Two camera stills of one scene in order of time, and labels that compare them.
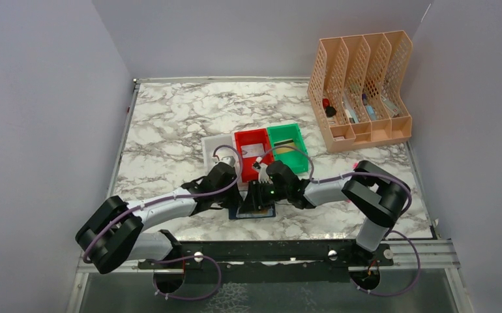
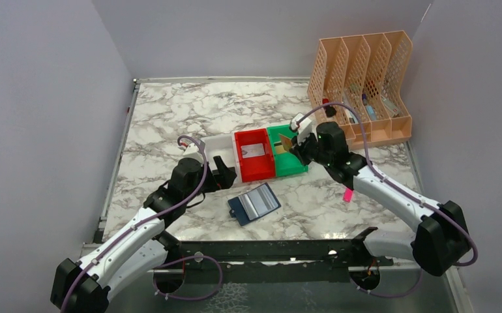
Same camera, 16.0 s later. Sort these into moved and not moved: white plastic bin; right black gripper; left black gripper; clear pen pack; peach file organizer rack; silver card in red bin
Moved: left black gripper; right black gripper
Not moved: clear pen pack; peach file organizer rack; silver card in red bin; white plastic bin
